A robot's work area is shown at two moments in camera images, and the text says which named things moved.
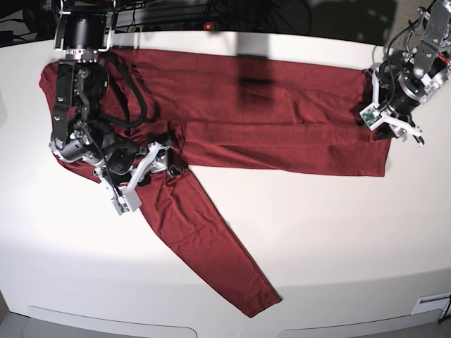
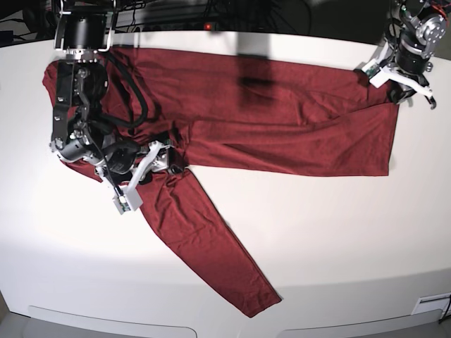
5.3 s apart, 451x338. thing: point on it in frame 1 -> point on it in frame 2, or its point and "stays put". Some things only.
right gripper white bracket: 385,131 -> 399,86
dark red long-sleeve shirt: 182,110 stays put
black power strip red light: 177,26 stays put
